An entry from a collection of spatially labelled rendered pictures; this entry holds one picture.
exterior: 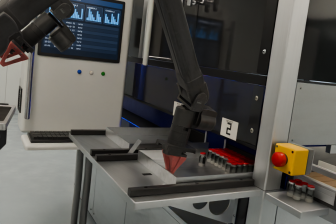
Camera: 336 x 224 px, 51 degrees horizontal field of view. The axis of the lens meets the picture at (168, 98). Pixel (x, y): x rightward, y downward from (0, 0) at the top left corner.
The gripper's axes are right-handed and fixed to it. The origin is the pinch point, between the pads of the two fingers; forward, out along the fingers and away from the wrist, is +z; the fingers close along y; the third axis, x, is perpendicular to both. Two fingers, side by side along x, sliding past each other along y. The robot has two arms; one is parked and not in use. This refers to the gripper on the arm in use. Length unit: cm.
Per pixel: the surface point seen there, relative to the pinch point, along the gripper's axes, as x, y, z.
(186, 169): 8.7, 11.4, 0.2
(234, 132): 4.1, 22.9, -14.9
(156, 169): 6.0, -1.0, 0.5
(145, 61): 65, 13, -32
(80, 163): 98, 6, 29
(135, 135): 53, 12, 1
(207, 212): -1.2, 16.1, 10.1
